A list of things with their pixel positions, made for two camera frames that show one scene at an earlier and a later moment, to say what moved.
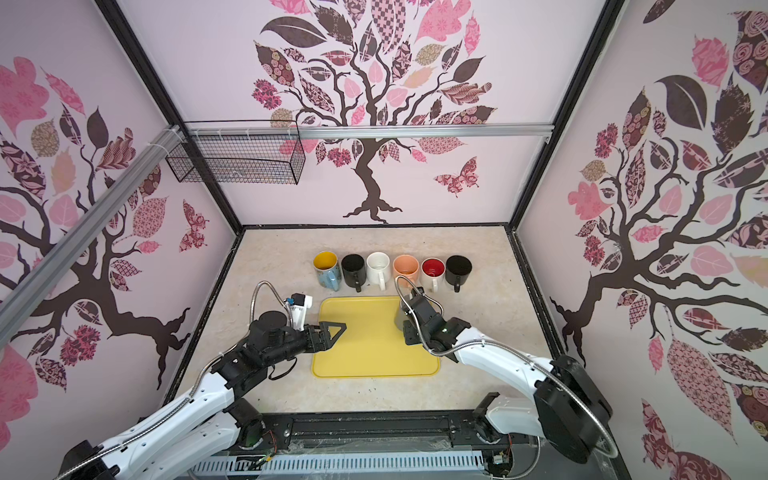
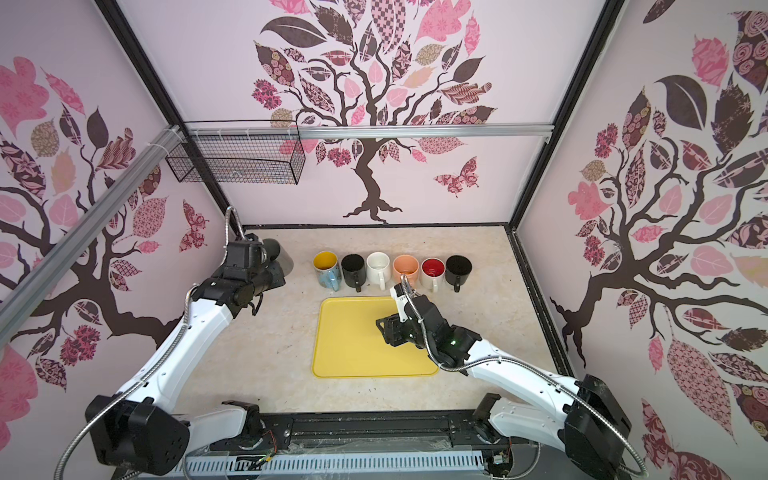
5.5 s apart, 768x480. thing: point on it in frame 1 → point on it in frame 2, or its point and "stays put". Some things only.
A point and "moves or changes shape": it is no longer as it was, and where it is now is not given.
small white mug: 432,273 stays put
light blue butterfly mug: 326,265 stays put
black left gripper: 325,344 → 278,278
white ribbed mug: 378,268 stays put
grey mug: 401,316 moves or changes shape
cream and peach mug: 407,266 stays put
